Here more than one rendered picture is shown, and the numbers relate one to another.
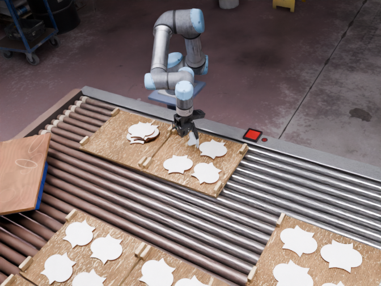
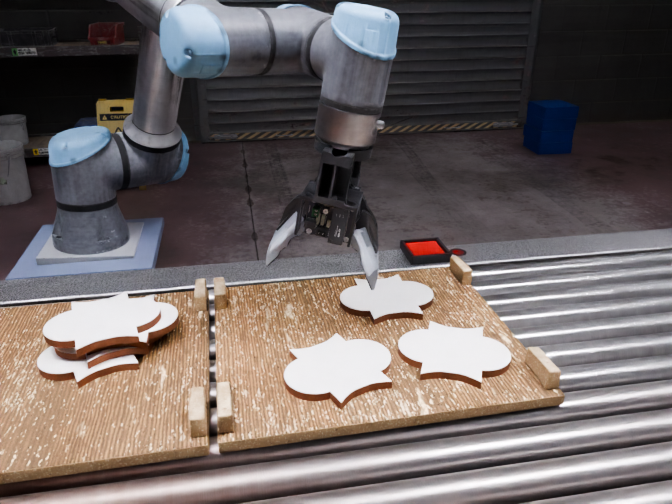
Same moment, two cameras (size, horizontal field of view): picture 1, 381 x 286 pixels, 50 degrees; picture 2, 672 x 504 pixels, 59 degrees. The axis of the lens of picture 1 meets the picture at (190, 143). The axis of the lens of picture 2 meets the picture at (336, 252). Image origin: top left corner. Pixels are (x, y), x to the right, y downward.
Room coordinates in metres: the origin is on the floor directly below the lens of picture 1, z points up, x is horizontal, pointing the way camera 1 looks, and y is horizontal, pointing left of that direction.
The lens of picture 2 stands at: (1.00, 0.54, 1.39)
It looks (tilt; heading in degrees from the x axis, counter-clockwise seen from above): 25 degrees down; 311
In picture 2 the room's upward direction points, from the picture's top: straight up
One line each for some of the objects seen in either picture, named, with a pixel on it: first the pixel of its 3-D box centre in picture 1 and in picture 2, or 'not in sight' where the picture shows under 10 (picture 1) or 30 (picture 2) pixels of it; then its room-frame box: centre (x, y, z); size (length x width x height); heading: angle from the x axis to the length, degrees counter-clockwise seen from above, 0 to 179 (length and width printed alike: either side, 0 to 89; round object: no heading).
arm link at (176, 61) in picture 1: (174, 65); (86, 163); (2.14, 0.01, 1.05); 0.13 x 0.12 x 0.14; 80
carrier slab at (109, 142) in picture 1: (128, 138); (45, 374); (1.69, 0.32, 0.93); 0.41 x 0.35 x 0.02; 52
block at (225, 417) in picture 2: (147, 163); (225, 406); (1.44, 0.22, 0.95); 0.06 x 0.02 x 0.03; 143
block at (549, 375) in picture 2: (217, 187); (542, 366); (1.21, -0.09, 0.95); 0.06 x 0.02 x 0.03; 143
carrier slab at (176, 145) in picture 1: (195, 159); (364, 338); (1.43, -0.01, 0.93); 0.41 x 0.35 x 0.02; 53
